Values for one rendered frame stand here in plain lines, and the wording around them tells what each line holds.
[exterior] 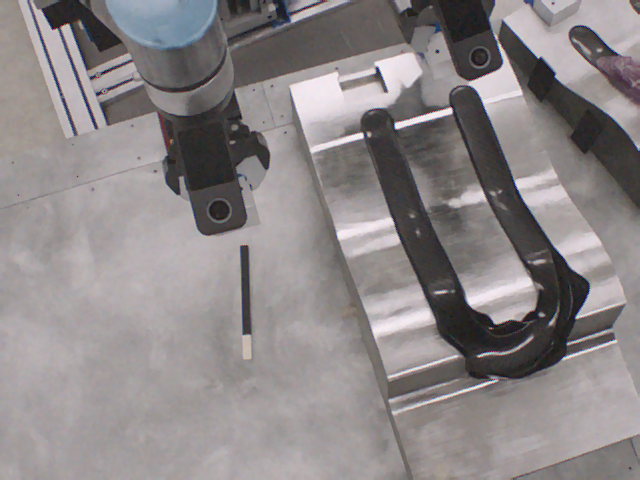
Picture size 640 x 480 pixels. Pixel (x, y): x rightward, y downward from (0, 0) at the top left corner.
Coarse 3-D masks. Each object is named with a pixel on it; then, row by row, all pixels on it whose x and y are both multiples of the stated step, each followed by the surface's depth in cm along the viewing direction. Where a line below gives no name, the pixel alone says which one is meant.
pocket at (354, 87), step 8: (360, 72) 103; (368, 72) 103; (376, 72) 103; (344, 80) 103; (352, 80) 103; (360, 80) 104; (368, 80) 104; (376, 80) 104; (384, 80) 101; (344, 88) 104; (352, 88) 104; (360, 88) 104; (368, 88) 104; (376, 88) 104; (384, 88) 103; (344, 96) 103; (352, 96) 103; (360, 96) 103; (368, 96) 103
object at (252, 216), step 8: (240, 176) 91; (240, 184) 90; (248, 184) 90; (248, 192) 89; (248, 200) 89; (248, 208) 89; (248, 216) 91; (256, 216) 92; (248, 224) 93; (256, 224) 94; (224, 232) 93
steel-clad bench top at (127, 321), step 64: (512, 64) 111; (128, 128) 110; (256, 128) 110; (0, 192) 108; (64, 192) 108; (128, 192) 107; (256, 192) 106; (576, 192) 105; (0, 256) 105; (64, 256) 105; (128, 256) 104; (192, 256) 104; (256, 256) 104; (320, 256) 103; (0, 320) 102; (64, 320) 102; (128, 320) 101; (192, 320) 101; (256, 320) 101; (320, 320) 100; (0, 384) 99; (64, 384) 99; (128, 384) 99; (192, 384) 98; (256, 384) 98; (320, 384) 98; (0, 448) 96; (64, 448) 96; (128, 448) 96; (192, 448) 96; (256, 448) 96; (320, 448) 95; (384, 448) 95
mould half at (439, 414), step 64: (384, 64) 102; (320, 128) 99; (448, 128) 99; (512, 128) 99; (320, 192) 101; (448, 192) 96; (384, 256) 93; (448, 256) 91; (512, 256) 89; (576, 256) 88; (384, 320) 87; (576, 320) 86; (384, 384) 90; (448, 384) 91; (512, 384) 91; (576, 384) 91; (448, 448) 89; (512, 448) 88; (576, 448) 88
